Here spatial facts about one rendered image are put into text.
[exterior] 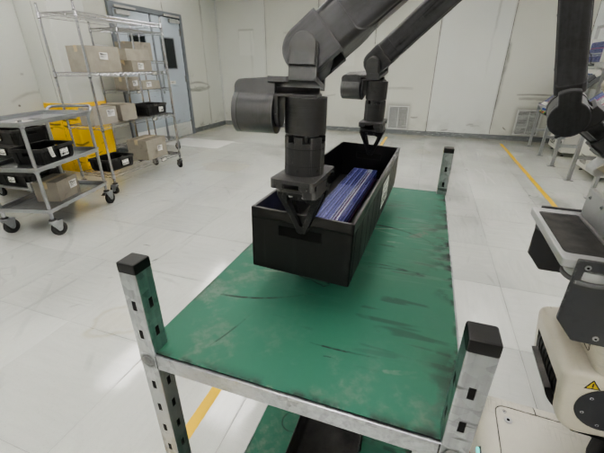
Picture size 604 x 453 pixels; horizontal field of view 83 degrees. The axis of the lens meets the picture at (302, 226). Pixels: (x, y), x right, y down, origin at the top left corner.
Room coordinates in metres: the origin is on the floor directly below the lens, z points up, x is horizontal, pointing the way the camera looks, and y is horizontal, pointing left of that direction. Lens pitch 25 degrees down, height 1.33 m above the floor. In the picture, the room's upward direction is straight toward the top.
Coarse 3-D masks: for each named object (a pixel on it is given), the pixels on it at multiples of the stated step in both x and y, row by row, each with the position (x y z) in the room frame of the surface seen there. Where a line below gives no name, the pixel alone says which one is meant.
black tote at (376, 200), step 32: (352, 160) 1.03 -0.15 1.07; (384, 160) 1.00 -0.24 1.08; (384, 192) 0.76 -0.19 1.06; (256, 224) 0.52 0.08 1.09; (288, 224) 0.50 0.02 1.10; (320, 224) 0.48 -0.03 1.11; (352, 224) 0.46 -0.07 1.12; (256, 256) 0.52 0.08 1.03; (288, 256) 0.50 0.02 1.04; (320, 256) 0.48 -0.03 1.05; (352, 256) 0.47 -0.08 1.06
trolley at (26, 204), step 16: (32, 112) 3.35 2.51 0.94; (48, 112) 3.47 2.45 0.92; (64, 112) 3.45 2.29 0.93; (80, 112) 3.29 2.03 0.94; (48, 128) 3.45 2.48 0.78; (32, 160) 2.65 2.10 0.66; (64, 160) 2.94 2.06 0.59; (32, 192) 3.07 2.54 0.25; (80, 192) 3.17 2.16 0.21; (112, 192) 3.47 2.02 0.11; (0, 208) 2.68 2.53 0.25; (16, 208) 2.78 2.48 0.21; (32, 208) 2.78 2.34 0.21; (48, 208) 2.65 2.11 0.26; (16, 224) 2.75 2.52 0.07; (64, 224) 2.71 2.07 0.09
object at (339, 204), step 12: (360, 168) 0.99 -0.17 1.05; (348, 180) 0.88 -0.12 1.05; (360, 180) 0.88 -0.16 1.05; (372, 180) 0.91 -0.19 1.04; (336, 192) 0.78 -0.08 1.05; (348, 192) 0.78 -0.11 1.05; (360, 192) 0.78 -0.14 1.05; (324, 204) 0.70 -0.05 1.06; (336, 204) 0.70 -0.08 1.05; (348, 204) 0.71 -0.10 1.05; (360, 204) 0.78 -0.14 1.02; (324, 216) 0.64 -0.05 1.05; (336, 216) 0.64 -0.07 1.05; (348, 216) 0.66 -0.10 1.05
